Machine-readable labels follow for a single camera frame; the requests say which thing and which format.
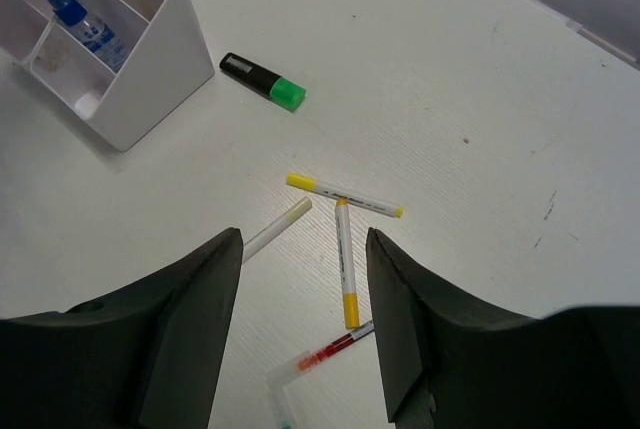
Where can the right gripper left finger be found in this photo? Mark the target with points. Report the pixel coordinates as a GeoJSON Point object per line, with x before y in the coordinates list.
{"type": "Point", "coordinates": [147, 355]}

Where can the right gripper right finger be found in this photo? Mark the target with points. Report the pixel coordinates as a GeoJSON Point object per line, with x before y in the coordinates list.
{"type": "Point", "coordinates": [449, 359]}

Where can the white pen vertical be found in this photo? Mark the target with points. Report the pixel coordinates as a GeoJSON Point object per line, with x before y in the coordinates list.
{"type": "Point", "coordinates": [276, 228]}

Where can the red pen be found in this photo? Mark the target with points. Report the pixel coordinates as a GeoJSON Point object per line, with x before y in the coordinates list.
{"type": "Point", "coordinates": [314, 358]}

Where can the white pen orange tip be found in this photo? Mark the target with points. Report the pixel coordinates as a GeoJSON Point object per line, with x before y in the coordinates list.
{"type": "Point", "coordinates": [347, 267]}

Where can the green highlighter marker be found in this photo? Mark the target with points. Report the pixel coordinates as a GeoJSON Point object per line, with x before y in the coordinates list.
{"type": "Point", "coordinates": [264, 82]}

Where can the blue cap glue bottle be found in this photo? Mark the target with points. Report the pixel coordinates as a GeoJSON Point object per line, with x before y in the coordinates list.
{"type": "Point", "coordinates": [92, 32]}

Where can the green ink pen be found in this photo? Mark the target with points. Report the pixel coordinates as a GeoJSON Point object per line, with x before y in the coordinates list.
{"type": "Point", "coordinates": [277, 380]}

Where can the white pen yellow band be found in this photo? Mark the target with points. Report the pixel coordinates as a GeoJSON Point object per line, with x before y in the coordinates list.
{"type": "Point", "coordinates": [354, 198]}

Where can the right white organizer tray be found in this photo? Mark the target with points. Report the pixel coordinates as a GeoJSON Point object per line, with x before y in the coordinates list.
{"type": "Point", "coordinates": [168, 61]}

